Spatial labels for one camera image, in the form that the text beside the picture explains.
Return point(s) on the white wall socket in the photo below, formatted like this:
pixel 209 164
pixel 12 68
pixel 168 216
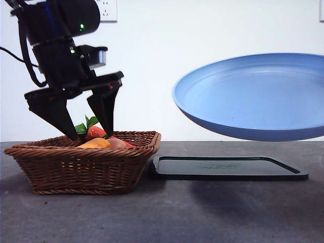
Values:
pixel 108 12

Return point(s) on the brown woven wicker basket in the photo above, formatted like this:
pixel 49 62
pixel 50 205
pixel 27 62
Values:
pixel 83 169

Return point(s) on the orange carrot with green leaves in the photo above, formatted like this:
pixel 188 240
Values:
pixel 95 131

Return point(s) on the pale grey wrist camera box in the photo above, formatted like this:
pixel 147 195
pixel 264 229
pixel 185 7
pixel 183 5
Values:
pixel 97 57

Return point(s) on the black flat tray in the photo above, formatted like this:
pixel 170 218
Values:
pixel 227 169

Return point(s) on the blue round plate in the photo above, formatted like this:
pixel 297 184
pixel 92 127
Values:
pixel 248 101

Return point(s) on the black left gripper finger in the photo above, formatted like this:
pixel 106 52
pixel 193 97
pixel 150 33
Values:
pixel 54 114
pixel 106 106

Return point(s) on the brown egg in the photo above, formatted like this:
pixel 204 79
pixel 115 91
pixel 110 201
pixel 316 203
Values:
pixel 117 144

